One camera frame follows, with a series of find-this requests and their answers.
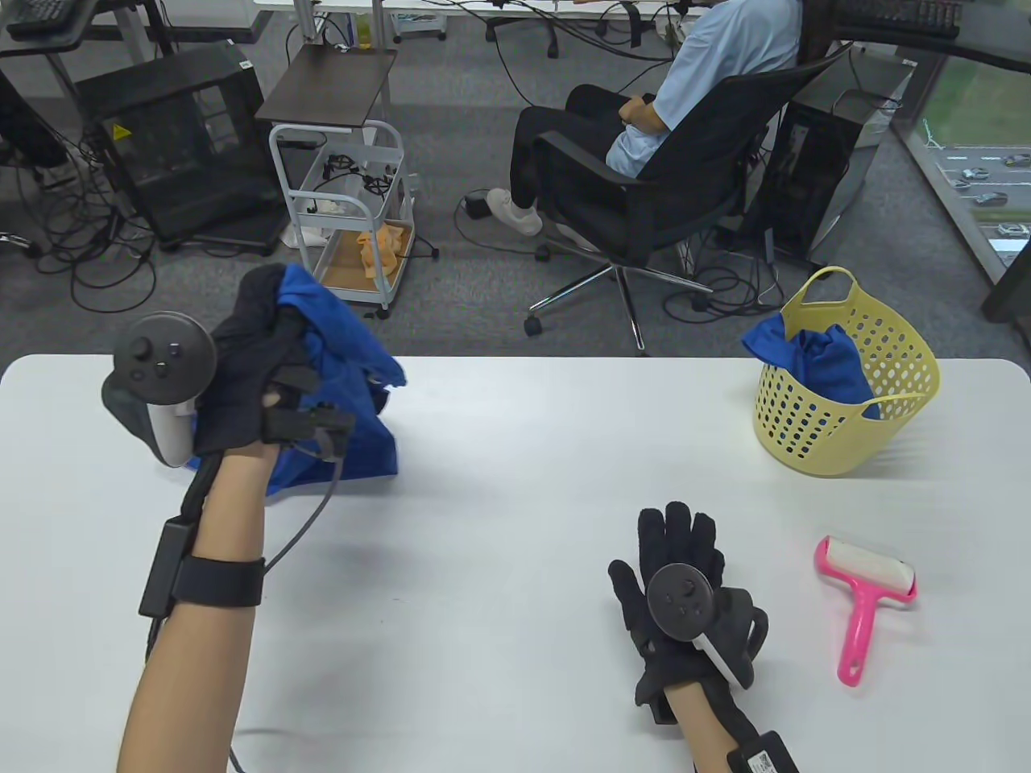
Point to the person's right hand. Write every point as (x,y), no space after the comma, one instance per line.
(681,539)

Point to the person's left hand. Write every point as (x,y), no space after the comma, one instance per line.
(242,362)

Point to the blue t-shirt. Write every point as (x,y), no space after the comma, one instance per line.
(354,354)
(830,362)

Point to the pink lint roller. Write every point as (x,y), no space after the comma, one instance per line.
(862,612)

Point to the person's right forearm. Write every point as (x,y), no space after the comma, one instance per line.
(709,733)

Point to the person's left forearm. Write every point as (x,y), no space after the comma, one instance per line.
(201,684)

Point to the dark grey right hand controller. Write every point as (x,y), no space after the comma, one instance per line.
(685,600)

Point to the dark grey hand controller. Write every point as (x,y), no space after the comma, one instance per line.
(685,600)
(161,354)

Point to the dark grey left hand controller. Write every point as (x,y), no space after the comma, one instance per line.
(161,354)

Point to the white rolling cart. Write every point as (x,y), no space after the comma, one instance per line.
(330,221)

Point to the orange cloth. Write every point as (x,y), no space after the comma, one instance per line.
(378,250)

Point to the yellow perforated plastic basket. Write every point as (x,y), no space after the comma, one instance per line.
(830,443)

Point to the black foot pedal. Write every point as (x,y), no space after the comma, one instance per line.
(477,205)

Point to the brown side table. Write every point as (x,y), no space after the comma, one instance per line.
(330,84)

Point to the black open computer case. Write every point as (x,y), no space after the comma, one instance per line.
(161,72)

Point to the black mesh office chair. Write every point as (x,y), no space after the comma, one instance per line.
(644,209)

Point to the white desk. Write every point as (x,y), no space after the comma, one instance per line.
(306,20)

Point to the black desk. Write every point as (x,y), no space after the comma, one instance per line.
(201,16)
(999,36)

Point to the small white storage cart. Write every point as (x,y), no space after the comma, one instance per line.
(419,24)

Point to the black keyboard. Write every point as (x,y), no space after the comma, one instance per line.
(40,14)
(902,14)

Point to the black computer tower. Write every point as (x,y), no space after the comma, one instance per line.
(846,145)

